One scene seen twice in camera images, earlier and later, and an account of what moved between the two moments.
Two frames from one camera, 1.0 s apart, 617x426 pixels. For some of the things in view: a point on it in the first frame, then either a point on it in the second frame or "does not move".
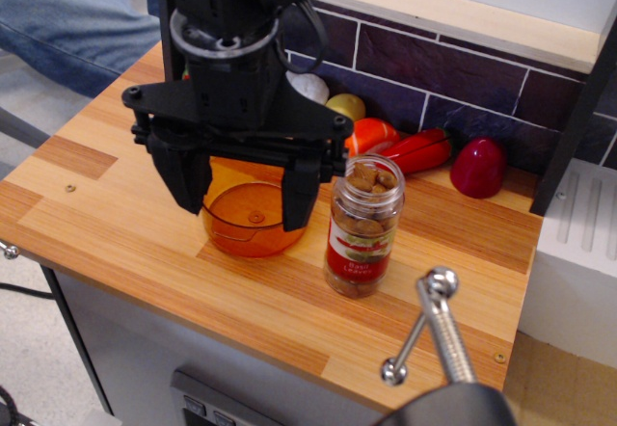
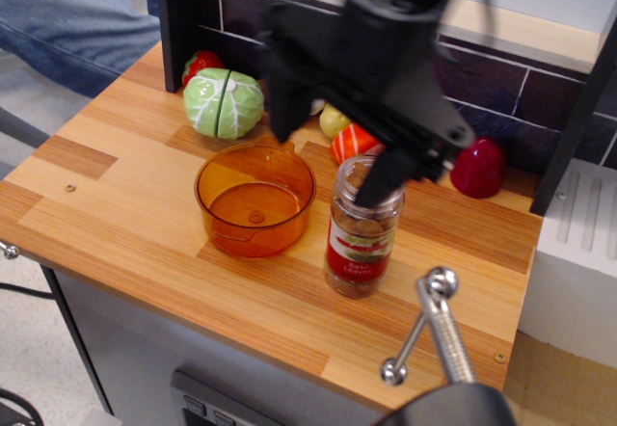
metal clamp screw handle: [434, 287] does not move
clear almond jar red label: [368, 199] does not move
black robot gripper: [241, 109] -> [373, 67]
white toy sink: [570, 297] does not move
